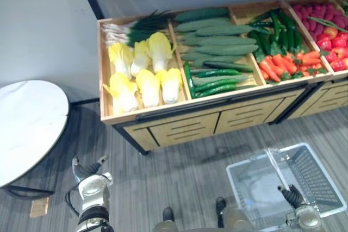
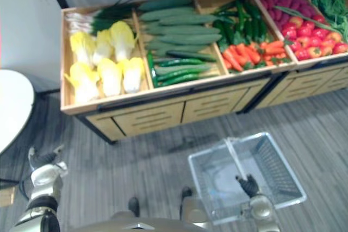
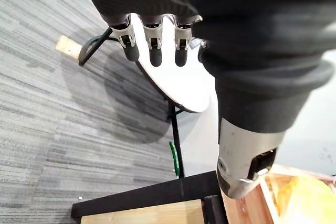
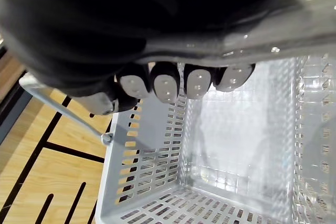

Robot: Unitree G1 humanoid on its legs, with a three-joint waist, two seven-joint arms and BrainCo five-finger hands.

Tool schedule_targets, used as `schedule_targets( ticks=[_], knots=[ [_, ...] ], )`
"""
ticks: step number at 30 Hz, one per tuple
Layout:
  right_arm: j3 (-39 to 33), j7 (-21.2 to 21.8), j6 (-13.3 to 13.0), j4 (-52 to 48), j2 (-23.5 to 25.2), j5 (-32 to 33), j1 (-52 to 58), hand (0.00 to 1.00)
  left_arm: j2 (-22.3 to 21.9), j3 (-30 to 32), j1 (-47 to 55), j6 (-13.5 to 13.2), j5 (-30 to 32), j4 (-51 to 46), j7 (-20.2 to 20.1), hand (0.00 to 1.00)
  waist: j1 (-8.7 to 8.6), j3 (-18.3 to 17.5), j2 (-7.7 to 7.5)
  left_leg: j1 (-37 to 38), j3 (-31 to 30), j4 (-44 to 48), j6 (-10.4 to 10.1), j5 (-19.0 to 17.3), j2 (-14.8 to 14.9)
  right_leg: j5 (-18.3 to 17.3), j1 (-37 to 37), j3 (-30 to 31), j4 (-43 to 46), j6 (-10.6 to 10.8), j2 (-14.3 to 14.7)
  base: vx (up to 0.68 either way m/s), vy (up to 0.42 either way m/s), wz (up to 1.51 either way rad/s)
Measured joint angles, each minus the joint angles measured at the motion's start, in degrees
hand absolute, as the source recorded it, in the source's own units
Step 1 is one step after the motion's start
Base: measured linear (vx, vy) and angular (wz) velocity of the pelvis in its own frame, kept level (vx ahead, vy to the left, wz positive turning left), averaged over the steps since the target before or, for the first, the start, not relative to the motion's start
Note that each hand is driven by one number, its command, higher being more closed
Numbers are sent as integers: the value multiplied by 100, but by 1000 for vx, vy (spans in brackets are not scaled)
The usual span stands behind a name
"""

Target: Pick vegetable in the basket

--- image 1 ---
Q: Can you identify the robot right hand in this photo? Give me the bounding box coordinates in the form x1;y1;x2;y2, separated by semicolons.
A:
277;184;303;211

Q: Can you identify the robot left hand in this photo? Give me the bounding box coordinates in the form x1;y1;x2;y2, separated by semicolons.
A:
72;154;109;185

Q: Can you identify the clear plastic shopping basket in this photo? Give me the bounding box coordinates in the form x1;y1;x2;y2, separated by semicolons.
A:
226;142;348;223

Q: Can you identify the small wooden block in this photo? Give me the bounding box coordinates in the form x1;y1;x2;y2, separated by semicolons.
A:
29;197;50;218

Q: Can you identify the robot right leg and foot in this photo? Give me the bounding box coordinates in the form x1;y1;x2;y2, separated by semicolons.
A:
215;196;255;232

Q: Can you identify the robot leg and foot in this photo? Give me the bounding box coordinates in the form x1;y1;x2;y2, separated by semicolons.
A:
215;196;255;232
151;206;187;232

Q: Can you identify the round white table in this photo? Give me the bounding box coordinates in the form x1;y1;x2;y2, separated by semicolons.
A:
0;79;71;199

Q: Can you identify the yellow napa cabbage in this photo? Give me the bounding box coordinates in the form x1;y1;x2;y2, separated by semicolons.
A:
135;68;161;108
102;72;140;114
148;32;178;74
108;42;135;79
130;40;152;78
156;67;183;105

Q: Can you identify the robot left leg and foot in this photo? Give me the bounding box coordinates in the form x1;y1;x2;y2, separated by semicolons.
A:
151;206;187;232

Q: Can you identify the wooden produce stand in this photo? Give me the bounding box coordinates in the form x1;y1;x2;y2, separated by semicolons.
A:
282;0;348;124
96;0;335;156

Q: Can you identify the glossy dark green cucumber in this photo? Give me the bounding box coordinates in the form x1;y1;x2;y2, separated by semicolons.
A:
195;83;238;98
194;78;240;93
183;61;197;99
190;68;242;78
203;60;254;73

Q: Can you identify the green onion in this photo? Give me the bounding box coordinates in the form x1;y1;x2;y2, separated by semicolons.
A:
103;21;175;39
101;10;175;32
104;29;175;48

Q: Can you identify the long green chili pepper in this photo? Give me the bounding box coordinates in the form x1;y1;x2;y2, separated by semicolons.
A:
257;32;272;55
271;10;281;44
287;27;296;54
277;10;297;31
248;21;273;36
279;29;289;48
294;29;305;54

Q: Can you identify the magenta sweet potato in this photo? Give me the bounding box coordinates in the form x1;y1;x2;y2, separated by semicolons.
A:
315;3;331;18
291;3;307;21
306;20;324;37
332;14;347;29

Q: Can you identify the long green bean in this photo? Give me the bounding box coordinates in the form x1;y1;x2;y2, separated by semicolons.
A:
308;16;348;33

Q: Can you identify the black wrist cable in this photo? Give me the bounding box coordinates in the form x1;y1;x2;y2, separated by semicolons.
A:
64;184;82;218

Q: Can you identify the black stand handle rail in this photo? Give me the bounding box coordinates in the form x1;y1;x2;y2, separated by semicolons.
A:
135;86;308;122

